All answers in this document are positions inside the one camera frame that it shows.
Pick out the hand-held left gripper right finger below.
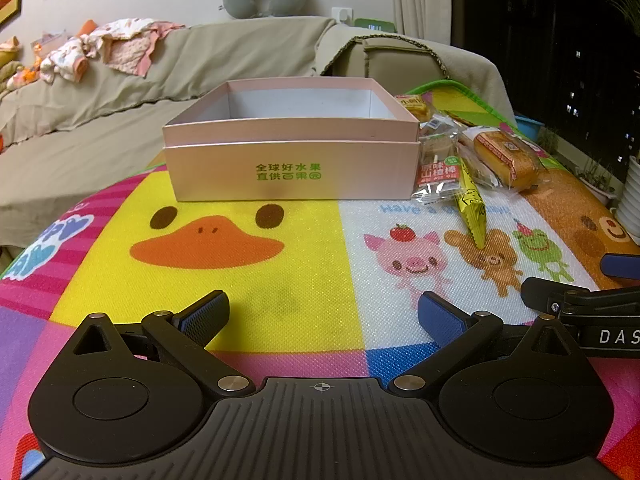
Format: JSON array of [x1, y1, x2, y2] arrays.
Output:
[[387, 291, 576, 396]]

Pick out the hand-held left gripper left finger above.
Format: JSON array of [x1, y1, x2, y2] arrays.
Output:
[[72, 289, 257, 396]]

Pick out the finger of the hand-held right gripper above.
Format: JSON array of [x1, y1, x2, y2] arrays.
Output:
[[520, 276, 640, 317], [600, 252, 640, 281]]

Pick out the yellow cheese stick packet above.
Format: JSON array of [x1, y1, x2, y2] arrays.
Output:
[[452, 152, 490, 251]]

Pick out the sliced bread clear packet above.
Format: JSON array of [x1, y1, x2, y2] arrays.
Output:
[[462, 125, 550, 195]]

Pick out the hawthorn stick packet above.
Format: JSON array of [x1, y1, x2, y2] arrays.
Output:
[[411, 132, 467, 206]]

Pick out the pink cardboard box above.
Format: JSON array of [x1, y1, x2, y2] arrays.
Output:
[[161, 78, 420, 203]]

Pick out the clear snack packet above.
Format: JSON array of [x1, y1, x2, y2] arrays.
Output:
[[420, 114, 461, 158]]

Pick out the small bread packet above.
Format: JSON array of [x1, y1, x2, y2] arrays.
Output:
[[394, 93, 435, 125]]

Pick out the white plastic pot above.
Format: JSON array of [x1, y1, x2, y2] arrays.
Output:
[[615, 155, 640, 238]]

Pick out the white plant pot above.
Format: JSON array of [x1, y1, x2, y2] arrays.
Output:
[[575, 157, 618, 206]]

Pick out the colourful cartoon play mat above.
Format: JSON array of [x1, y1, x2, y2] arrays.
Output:
[[0, 79, 640, 480]]

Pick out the blue plastic basin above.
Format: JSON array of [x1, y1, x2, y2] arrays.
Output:
[[515, 115, 543, 142]]

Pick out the beige covered sofa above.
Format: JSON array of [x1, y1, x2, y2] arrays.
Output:
[[0, 16, 516, 261]]

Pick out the beige fringed throw blanket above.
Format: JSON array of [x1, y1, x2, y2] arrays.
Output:
[[320, 22, 516, 121]]

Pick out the dark glass balcony door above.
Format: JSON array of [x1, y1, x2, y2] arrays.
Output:
[[450, 0, 640, 181]]

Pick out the pile of baby clothes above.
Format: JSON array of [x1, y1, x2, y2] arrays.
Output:
[[40, 17, 186, 83]]

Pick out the yellow plush toy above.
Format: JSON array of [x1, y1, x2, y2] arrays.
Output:
[[0, 35, 41, 93]]

